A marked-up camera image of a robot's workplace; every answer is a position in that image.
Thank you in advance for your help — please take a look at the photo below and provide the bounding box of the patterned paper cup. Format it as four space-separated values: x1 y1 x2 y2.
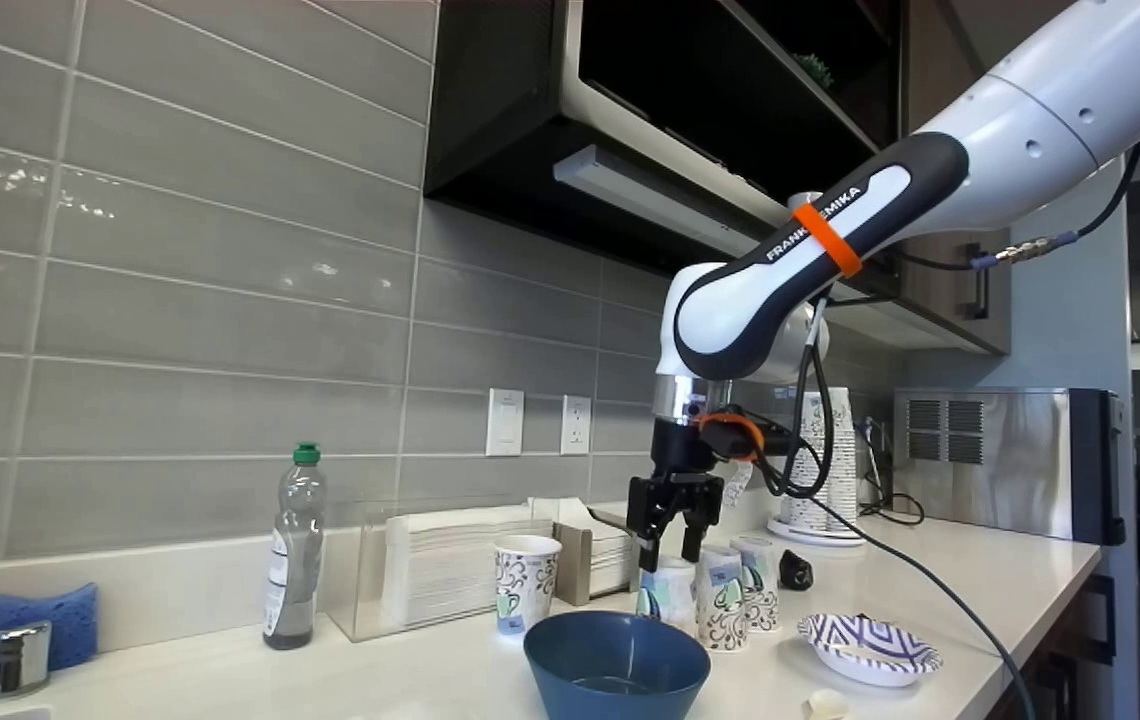
735 537 780 631
491 537 560 634
695 549 748 647

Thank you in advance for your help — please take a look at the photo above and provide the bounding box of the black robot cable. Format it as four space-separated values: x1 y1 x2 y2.
719 133 1140 720

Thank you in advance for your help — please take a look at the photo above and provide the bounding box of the clear dish soap bottle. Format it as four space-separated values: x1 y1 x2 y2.
263 441 327 647

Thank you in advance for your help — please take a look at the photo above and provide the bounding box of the brown napkin box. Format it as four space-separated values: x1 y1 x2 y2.
550 520 637 603

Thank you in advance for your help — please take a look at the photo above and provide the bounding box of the blue patterned paper plate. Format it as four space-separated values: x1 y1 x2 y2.
800 613 940 687

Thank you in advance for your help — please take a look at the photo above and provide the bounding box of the dark overhead cabinet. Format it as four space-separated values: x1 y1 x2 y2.
420 0 1014 359

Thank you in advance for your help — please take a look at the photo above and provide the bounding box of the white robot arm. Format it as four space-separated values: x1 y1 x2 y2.
627 0 1140 570

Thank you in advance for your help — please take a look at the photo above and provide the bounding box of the chrome faucet knob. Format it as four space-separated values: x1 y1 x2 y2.
0 619 52 694

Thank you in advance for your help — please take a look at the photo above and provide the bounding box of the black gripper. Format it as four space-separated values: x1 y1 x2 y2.
627 413 767 570

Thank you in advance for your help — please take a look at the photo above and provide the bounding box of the stack of white cups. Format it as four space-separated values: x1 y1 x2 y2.
767 389 858 549

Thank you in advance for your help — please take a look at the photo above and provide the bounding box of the blue bowl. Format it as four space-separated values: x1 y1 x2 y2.
525 613 711 720

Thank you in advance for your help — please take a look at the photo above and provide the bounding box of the small black object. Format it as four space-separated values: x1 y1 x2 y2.
780 553 812 593

